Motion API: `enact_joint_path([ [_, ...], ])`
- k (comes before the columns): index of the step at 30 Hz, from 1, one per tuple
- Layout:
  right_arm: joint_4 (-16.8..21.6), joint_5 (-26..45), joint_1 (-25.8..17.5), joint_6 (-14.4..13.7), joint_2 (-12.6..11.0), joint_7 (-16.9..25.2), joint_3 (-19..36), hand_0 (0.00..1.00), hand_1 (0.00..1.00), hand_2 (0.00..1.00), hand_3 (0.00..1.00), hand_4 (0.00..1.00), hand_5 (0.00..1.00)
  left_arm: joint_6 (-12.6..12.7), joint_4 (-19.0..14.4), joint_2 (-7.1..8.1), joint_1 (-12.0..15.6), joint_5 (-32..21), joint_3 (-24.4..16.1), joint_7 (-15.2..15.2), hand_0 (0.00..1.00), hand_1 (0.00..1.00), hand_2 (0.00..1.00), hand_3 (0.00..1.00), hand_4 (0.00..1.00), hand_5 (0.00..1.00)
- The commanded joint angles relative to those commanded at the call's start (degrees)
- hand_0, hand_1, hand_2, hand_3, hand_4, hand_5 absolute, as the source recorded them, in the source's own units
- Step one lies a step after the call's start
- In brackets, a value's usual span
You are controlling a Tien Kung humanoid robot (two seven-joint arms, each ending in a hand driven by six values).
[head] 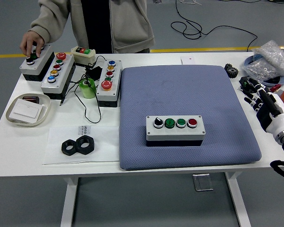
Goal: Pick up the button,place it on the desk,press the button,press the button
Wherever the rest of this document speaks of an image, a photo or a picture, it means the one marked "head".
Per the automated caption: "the dark brown small block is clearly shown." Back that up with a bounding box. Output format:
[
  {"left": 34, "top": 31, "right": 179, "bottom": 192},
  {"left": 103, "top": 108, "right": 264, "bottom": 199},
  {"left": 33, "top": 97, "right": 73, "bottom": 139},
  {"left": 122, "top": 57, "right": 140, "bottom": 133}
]
[{"left": 22, "top": 96, "right": 40, "bottom": 104}]

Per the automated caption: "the green tape roll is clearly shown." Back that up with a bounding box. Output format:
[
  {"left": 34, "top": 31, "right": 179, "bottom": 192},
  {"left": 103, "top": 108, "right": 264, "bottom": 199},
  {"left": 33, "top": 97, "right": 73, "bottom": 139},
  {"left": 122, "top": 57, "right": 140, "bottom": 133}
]
[{"left": 79, "top": 78, "right": 97, "bottom": 99}]

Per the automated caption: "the four-button control box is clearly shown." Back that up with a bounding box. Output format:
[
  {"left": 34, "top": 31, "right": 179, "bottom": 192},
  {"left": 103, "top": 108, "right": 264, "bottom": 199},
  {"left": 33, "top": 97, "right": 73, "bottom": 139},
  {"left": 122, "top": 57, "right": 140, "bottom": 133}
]
[
  {"left": 145, "top": 115, "right": 206, "bottom": 148},
  {"left": 19, "top": 44, "right": 55, "bottom": 82}
]

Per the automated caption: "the bubble wrap bag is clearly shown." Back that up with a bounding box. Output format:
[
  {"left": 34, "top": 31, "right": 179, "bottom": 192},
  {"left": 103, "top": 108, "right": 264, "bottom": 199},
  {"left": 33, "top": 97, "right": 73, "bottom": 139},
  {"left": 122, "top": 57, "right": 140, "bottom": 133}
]
[{"left": 252, "top": 40, "right": 284, "bottom": 76}]

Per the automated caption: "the large black hex nut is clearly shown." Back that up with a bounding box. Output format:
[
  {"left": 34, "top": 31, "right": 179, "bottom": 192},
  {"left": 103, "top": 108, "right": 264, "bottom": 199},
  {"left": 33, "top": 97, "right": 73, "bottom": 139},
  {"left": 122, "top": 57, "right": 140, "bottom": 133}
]
[{"left": 75, "top": 134, "right": 97, "bottom": 156}]

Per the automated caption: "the white shallow dish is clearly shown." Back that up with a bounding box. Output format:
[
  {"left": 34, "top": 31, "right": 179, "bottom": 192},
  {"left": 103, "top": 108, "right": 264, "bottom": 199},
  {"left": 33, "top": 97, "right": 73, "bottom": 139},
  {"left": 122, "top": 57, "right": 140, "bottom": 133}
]
[{"left": 6, "top": 93, "right": 52, "bottom": 128}]

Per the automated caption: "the five-button box, blue button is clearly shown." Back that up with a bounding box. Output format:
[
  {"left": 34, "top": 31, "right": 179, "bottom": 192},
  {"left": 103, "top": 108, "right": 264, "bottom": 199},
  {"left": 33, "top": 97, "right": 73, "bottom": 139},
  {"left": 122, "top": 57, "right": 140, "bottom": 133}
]
[
  {"left": 96, "top": 59, "right": 123, "bottom": 108},
  {"left": 40, "top": 52, "right": 76, "bottom": 100}
]

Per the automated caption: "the thin black cable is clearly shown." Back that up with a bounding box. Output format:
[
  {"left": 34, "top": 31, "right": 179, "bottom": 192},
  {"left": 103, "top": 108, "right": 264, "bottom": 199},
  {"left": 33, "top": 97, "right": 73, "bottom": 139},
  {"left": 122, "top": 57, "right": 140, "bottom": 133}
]
[{"left": 60, "top": 55, "right": 106, "bottom": 124}]

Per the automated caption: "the white table leg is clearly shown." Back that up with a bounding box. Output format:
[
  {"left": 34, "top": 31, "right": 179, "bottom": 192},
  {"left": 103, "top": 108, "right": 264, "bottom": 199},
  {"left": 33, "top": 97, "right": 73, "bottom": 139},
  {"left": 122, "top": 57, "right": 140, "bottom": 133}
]
[
  {"left": 224, "top": 171, "right": 251, "bottom": 227},
  {"left": 60, "top": 176, "right": 80, "bottom": 227}
]

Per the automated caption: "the black gear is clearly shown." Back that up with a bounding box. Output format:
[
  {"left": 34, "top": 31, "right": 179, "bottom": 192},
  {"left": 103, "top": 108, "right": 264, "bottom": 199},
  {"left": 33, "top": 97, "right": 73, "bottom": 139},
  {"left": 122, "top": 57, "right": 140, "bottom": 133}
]
[{"left": 224, "top": 63, "right": 239, "bottom": 79}]

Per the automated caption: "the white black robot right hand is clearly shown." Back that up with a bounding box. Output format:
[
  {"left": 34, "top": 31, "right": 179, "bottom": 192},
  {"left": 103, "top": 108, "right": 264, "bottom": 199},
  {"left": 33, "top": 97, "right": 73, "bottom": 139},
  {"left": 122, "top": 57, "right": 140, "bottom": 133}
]
[{"left": 242, "top": 78, "right": 284, "bottom": 137}]

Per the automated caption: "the black floor cable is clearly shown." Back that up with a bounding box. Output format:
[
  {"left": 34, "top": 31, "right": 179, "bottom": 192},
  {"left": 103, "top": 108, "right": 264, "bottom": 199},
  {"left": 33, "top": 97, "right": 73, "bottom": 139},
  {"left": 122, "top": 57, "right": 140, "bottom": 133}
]
[{"left": 170, "top": 0, "right": 258, "bottom": 52}]

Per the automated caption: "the metal bracket under table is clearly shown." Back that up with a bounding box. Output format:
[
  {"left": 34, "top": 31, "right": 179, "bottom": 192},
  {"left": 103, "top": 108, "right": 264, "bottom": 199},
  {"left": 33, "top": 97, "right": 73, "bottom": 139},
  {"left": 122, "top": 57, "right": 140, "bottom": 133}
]
[{"left": 193, "top": 173, "right": 214, "bottom": 192}]

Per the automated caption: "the black power adapter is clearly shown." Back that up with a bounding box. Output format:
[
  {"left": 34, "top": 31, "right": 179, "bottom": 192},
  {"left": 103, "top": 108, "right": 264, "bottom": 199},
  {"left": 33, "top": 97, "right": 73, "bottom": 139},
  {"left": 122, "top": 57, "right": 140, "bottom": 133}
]
[{"left": 85, "top": 66, "right": 102, "bottom": 80}]

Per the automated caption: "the bag of metal washers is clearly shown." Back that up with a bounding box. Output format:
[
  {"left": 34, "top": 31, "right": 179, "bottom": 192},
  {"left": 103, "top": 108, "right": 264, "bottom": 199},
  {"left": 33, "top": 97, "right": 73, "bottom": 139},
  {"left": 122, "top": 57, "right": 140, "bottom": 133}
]
[{"left": 242, "top": 56, "right": 284, "bottom": 85}]

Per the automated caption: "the blue-grey textured mat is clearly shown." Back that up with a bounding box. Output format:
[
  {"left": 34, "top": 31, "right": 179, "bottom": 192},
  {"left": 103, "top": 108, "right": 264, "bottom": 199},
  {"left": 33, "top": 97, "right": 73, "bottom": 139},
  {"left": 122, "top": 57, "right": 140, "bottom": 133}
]
[{"left": 119, "top": 65, "right": 262, "bottom": 171}]

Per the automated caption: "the white card, red mark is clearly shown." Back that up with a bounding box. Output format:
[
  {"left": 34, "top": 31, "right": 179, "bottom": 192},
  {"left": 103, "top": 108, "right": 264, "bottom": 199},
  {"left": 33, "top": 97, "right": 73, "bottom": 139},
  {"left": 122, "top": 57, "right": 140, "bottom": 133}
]
[{"left": 180, "top": 56, "right": 195, "bottom": 65}]

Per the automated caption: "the clear plastic bag sheet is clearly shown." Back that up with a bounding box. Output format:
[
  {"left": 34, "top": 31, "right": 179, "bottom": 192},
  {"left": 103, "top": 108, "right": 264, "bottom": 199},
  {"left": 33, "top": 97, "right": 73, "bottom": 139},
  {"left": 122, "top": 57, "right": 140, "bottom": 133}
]
[{"left": 42, "top": 125, "right": 120, "bottom": 166}]

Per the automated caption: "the white wall switch plate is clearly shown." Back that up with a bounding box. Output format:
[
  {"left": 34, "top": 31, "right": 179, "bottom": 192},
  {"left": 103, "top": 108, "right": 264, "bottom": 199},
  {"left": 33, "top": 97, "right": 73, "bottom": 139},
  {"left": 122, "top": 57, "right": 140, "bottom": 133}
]
[{"left": 9, "top": 98, "right": 44, "bottom": 124}]

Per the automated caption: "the person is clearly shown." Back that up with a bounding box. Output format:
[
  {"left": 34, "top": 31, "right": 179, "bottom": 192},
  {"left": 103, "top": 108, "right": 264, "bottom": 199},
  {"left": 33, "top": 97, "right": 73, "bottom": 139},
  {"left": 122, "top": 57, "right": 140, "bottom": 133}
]
[{"left": 20, "top": 0, "right": 156, "bottom": 59}]

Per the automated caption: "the person's right hand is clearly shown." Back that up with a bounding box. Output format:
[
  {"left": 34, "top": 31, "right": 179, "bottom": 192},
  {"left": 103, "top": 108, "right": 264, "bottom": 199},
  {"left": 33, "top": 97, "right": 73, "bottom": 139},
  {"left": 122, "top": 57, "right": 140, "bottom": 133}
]
[{"left": 20, "top": 30, "right": 45, "bottom": 59}]

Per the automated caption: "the black module, green terminal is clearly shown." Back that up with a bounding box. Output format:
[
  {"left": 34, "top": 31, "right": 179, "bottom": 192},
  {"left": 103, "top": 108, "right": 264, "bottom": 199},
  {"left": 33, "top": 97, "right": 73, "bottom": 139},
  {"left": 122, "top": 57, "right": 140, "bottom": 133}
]
[{"left": 239, "top": 76, "right": 254, "bottom": 93}]

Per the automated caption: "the small black hex nut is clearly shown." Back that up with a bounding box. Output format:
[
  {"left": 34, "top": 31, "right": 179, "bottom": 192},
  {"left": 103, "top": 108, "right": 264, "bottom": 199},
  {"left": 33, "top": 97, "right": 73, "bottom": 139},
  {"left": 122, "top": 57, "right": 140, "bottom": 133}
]
[{"left": 61, "top": 139, "right": 78, "bottom": 156}]

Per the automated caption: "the white floor cord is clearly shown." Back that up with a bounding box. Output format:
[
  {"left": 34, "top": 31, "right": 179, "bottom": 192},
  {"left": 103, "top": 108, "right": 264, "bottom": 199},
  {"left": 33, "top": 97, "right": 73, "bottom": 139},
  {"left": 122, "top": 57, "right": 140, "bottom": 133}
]
[{"left": 179, "top": 0, "right": 203, "bottom": 7}]

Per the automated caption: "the cream two-button switch box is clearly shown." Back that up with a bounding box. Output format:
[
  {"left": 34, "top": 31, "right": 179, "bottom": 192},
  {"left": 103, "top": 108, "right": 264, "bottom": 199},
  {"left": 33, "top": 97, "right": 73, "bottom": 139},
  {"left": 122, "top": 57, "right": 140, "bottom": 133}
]
[{"left": 71, "top": 46, "right": 97, "bottom": 67}]

